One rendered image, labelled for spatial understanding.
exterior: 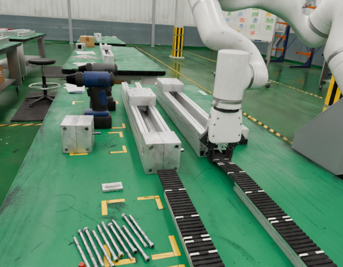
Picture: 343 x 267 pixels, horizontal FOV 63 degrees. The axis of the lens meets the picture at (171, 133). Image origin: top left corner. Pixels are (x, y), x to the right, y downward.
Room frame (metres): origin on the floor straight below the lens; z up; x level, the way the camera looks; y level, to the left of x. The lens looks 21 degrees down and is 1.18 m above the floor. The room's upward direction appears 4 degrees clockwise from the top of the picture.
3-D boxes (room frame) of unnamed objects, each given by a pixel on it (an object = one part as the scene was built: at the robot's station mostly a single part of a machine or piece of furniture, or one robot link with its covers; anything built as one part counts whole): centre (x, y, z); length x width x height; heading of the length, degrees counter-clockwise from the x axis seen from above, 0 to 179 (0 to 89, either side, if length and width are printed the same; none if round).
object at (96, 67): (1.29, 0.37, 0.89); 0.20 x 0.08 x 0.22; 107
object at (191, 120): (1.23, -0.04, 0.82); 0.80 x 0.10 x 0.09; 15
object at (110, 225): (0.43, 0.09, 0.78); 0.11 x 0.01 x 0.01; 35
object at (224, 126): (0.80, -0.16, 0.92); 0.10 x 0.07 x 0.11; 105
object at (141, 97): (1.18, 0.15, 0.87); 0.16 x 0.11 x 0.07; 15
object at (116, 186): (0.62, 0.14, 0.78); 0.05 x 0.03 x 0.01; 108
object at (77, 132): (0.86, 0.29, 0.83); 0.11 x 0.10 x 0.10; 101
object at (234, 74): (0.80, -0.16, 1.06); 0.09 x 0.08 x 0.13; 111
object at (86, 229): (0.41, 0.13, 0.78); 0.11 x 0.01 x 0.01; 33
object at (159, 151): (0.76, 0.02, 0.83); 0.12 x 0.09 x 0.10; 105
